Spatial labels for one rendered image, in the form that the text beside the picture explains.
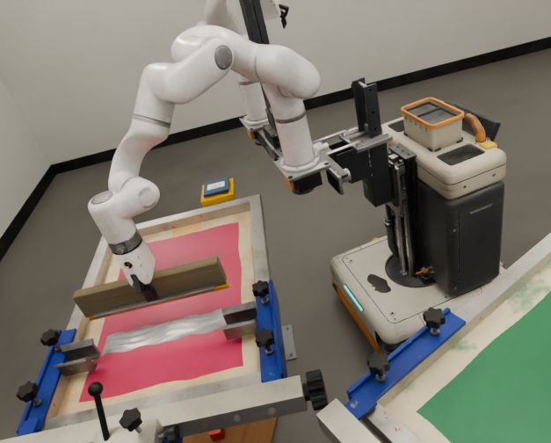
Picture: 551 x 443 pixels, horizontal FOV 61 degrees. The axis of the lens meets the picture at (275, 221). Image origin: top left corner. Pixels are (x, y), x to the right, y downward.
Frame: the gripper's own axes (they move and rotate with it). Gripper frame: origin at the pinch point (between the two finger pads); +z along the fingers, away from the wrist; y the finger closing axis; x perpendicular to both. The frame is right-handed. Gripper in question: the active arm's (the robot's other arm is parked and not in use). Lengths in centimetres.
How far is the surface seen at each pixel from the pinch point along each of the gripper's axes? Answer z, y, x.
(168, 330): 12.5, -3.4, -0.2
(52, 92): 30, 357, 163
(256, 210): 10.2, 40.0, -27.0
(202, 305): 13.4, 4.2, -9.0
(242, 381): 9.8, -26.2, -20.9
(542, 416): 13, -45, -76
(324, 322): 109, 75, -39
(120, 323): 13.2, 4.7, 15.1
